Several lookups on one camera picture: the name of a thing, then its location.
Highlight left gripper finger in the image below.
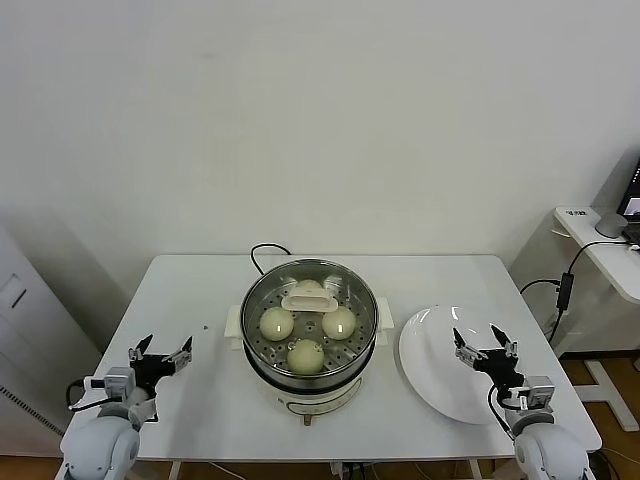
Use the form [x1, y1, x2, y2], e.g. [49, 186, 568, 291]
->
[163, 335, 195, 375]
[127, 334, 154, 362]

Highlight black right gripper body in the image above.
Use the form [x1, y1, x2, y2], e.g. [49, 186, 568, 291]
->
[472, 348, 527, 392]

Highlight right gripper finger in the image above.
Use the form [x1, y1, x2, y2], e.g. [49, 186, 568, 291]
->
[452, 327, 489, 369]
[489, 324, 519, 358]

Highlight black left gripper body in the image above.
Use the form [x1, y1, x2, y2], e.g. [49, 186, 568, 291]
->
[130, 352, 174, 391]

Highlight glass pot lid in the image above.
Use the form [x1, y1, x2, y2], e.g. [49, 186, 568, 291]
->
[241, 257, 380, 375]

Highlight perforated steel steamer basket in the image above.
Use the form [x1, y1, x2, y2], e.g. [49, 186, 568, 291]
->
[241, 258, 380, 391]

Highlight white round plate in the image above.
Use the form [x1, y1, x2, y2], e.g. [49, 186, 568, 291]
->
[398, 304, 530, 427]

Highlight black power adapter brick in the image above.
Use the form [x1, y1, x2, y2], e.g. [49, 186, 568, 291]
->
[557, 272, 576, 314]

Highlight white cabinet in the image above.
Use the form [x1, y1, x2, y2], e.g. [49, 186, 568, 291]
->
[0, 219, 104, 441]

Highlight white side desk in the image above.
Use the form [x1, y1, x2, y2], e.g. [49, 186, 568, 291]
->
[552, 204, 640, 434]

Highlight cream electric cooker base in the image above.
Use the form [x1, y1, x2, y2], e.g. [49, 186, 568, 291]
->
[227, 297, 396, 429]

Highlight grey computer mouse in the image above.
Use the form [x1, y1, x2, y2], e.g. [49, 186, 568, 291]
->
[594, 213, 629, 239]

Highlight grey laptop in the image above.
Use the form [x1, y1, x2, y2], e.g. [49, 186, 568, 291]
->
[617, 157, 640, 246]

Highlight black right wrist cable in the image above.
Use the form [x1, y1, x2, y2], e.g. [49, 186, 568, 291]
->
[487, 384, 516, 441]

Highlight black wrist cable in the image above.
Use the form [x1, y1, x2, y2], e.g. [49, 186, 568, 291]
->
[487, 384, 516, 441]
[67, 380, 109, 412]

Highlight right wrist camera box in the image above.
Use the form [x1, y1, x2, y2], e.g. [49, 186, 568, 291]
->
[517, 374, 556, 414]

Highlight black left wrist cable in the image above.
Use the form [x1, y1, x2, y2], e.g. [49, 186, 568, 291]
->
[67, 380, 109, 412]

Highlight black adapter cable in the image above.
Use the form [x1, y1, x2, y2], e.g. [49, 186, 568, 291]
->
[519, 241, 640, 346]

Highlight black cooker power cord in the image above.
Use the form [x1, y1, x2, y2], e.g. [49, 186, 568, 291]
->
[251, 243, 296, 279]

